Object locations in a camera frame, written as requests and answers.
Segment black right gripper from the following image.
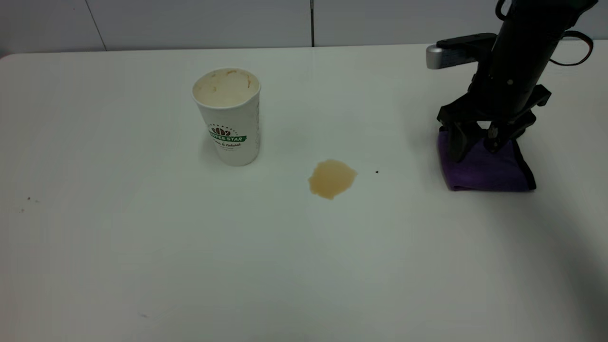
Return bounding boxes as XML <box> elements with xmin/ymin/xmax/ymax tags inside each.
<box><xmin>437</xmin><ymin>31</ymin><xmax>552</xmax><ymax>163</ymax></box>

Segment purple cloth with black trim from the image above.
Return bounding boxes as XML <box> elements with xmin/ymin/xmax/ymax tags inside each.
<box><xmin>437</xmin><ymin>124</ymin><xmax>537</xmax><ymax>192</ymax></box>

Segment white paper coffee cup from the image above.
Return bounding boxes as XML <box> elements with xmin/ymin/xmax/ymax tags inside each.
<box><xmin>191</xmin><ymin>67</ymin><xmax>262</xmax><ymax>167</ymax></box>

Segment brown coffee spill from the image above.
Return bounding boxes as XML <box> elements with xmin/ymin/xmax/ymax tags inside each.
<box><xmin>308</xmin><ymin>159</ymin><xmax>358</xmax><ymax>200</ymax></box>

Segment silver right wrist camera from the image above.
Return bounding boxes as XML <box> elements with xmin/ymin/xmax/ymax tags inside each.
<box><xmin>426</xmin><ymin>33</ymin><xmax>497</xmax><ymax>71</ymax></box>

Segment thin black right cable loop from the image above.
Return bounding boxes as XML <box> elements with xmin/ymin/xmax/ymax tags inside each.
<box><xmin>549</xmin><ymin>30</ymin><xmax>595</xmax><ymax>67</ymax></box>

